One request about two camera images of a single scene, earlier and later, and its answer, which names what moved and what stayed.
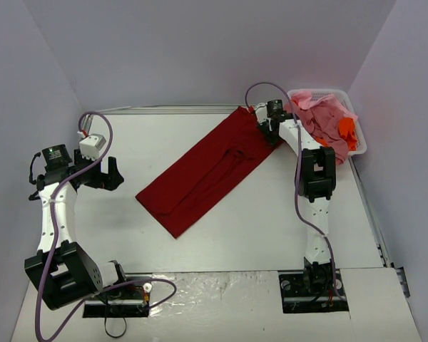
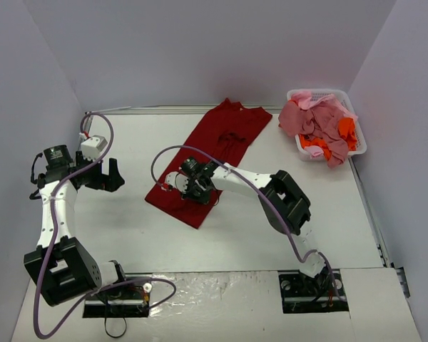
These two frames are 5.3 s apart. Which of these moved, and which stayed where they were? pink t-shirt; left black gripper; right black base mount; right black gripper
Moved: right black gripper
Stayed: left black gripper; right black base mount; pink t-shirt
